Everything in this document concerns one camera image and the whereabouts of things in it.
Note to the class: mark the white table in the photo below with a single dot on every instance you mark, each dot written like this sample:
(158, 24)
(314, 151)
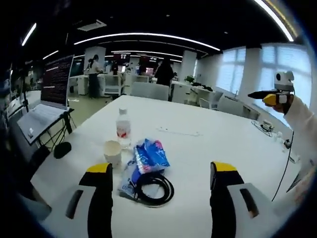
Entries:
(210, 153)

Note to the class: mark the short ceiling light strip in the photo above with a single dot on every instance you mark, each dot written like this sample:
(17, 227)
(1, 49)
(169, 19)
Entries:
(29, 34)

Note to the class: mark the patterned paper cup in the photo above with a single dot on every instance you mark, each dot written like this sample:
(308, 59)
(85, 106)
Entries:
(112, 152)

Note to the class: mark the white power strip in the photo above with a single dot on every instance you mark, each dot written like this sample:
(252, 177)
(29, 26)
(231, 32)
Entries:
(178, 132)

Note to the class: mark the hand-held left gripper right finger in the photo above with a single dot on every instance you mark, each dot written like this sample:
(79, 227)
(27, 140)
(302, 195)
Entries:
(223, 198)

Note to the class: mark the open laptop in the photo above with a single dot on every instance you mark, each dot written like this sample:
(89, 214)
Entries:
(55, 81)

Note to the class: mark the long ceiling light strip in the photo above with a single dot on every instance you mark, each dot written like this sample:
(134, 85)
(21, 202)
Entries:
(148, 35)

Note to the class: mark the person's right hand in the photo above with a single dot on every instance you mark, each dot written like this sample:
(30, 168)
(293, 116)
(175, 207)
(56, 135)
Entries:
(281, 107)

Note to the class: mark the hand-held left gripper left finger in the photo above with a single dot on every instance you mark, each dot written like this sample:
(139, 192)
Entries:
(99, 198)

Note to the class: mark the clear plastic bag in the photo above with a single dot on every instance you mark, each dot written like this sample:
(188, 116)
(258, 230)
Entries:
(127, 184)

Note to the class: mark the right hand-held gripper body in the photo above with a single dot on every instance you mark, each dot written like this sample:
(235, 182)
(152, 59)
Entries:
(284, 84)

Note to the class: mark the clear water bottle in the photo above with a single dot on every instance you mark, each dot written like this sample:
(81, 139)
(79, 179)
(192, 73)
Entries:
(123, 126)

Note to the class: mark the white cart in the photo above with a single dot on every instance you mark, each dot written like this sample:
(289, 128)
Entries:
(112, 85)

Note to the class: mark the curved ceiling light strip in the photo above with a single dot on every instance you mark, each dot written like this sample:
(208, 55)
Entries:
(277, 17)

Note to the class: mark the white chair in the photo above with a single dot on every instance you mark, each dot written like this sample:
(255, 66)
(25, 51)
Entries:
(149, 91)
(210, 100)

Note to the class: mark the potted green plant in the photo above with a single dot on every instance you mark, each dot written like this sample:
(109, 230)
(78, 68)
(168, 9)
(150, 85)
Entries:
(190, 79)

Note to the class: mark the window with blinds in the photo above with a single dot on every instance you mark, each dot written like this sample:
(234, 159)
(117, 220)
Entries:
(230, 69)
(284, 62)

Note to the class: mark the black rounded object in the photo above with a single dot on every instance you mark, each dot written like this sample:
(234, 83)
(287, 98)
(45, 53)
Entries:
(62, 150)

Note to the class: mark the ceiling air vent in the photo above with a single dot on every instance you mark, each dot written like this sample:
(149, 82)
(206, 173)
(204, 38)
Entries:
(91, 25)

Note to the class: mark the small dark object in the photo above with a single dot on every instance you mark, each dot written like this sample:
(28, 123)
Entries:
(287, 143)

